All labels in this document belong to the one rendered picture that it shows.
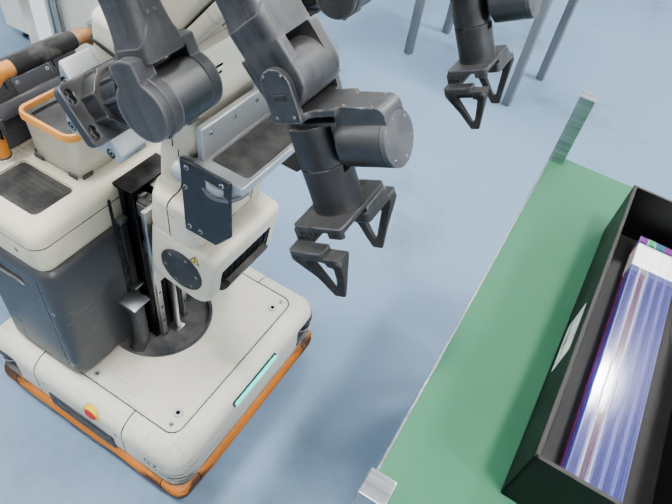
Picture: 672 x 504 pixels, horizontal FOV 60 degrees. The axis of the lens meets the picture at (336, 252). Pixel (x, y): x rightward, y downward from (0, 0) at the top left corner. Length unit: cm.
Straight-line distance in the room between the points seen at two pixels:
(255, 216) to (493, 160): 187
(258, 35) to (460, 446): 55
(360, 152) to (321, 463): 133
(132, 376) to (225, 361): 24
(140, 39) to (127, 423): 105
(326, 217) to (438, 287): 161
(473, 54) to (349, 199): 41
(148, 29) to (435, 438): 60
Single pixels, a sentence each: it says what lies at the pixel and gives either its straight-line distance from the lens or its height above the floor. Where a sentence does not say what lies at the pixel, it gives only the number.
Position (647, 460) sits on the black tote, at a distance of 90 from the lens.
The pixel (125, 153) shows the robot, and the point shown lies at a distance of 85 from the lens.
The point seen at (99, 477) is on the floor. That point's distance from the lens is 181.
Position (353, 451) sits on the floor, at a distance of 181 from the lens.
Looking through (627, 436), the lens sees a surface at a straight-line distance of 86.
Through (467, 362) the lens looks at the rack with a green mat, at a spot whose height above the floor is 95.
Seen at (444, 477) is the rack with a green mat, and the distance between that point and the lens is 78.
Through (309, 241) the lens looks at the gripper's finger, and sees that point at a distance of 65.
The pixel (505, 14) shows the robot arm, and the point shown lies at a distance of 94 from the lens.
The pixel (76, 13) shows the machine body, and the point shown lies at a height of 31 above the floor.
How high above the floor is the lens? 164
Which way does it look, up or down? 47 degrees down
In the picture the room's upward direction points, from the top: 11 degrees clockwise
